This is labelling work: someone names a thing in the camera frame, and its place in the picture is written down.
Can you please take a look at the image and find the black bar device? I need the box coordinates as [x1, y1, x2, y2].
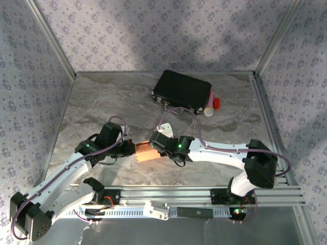
[177, 208, 214, 218]

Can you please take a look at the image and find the white slotted cable duct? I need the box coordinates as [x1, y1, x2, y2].
[37, 206, 236, 219]

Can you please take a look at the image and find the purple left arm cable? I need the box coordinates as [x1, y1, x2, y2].
[11, 116, 128, 240]

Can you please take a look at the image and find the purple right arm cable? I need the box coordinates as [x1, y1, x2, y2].
[158, 107, 292, 224]

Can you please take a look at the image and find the circuit board with green light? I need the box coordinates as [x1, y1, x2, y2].
[228, 207, 247, 222]

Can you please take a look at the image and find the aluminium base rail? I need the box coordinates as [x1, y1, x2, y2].
[27, 186, 306, 207]

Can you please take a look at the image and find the aluminium side rail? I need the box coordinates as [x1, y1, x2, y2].
[251, 72, 294, 186]
[35, 75, 77, 187]

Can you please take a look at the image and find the orange cloth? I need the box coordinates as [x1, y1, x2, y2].
[134, 140, 160, 163]

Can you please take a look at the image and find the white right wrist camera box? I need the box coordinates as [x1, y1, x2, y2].
[156, 123, 174, 138]

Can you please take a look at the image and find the white plastic bracket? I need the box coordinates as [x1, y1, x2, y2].
[143, 200, 170, 222]

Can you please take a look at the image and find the aluminium corner post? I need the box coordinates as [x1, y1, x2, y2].
[25, 0, 77, 79]
[252, 0, 305, 77]

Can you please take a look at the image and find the pink microphone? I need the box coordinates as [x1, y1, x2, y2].
[203, 91, 216, 117]

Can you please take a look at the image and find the black hard case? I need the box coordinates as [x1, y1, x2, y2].
[151, 69, 213, 115]

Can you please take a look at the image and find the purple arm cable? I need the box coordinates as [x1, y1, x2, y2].
[11, 116, 128, 240]
[158, 107, 292, 224]

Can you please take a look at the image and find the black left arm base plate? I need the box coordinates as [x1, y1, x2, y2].
[97, 189, 121, 206]

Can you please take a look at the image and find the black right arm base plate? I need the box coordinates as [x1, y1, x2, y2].
[209, 188, 258, 205]

